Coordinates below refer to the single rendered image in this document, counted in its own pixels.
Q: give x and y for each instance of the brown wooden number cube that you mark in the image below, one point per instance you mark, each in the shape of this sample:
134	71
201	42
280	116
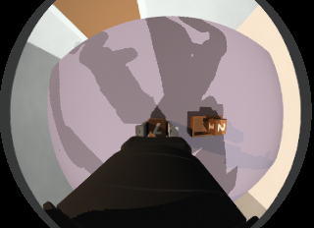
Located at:
157	127
217	126

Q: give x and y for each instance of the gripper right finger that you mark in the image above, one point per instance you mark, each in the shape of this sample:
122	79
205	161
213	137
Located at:
171	130

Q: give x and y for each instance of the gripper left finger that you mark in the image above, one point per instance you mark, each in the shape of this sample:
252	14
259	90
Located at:
141	130

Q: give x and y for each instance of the brown wooden tray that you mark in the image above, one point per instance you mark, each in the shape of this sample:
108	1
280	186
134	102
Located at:
199	125

